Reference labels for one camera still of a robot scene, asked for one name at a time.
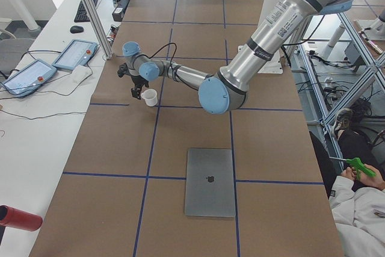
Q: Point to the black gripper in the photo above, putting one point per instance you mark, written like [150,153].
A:
[137,82]

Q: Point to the white plastic cup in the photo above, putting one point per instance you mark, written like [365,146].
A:
[150,96]

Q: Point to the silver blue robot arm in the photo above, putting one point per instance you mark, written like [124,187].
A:
[227,89]

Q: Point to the grey closed laptop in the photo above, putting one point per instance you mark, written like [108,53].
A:
[209,183]

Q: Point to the white cloth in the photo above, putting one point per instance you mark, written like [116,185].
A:
[80,73]

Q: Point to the far teach pendant tablet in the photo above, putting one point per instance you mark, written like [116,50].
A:
[77,53]

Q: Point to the teach pendant tablet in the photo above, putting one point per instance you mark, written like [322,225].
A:
[77,53]
[29,79]

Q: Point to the black computer mouse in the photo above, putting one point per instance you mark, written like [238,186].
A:
[76,29]

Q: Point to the near teach pendant tablet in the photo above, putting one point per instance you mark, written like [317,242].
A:
[29,79]

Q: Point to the red cylinder bottle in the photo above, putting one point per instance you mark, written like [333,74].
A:
[18,219]

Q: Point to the green plastic tool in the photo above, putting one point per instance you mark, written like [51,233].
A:
[357,164]

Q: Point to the seated person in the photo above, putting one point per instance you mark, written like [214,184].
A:
[356,199]

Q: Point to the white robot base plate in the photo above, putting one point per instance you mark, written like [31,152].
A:
[270,66]

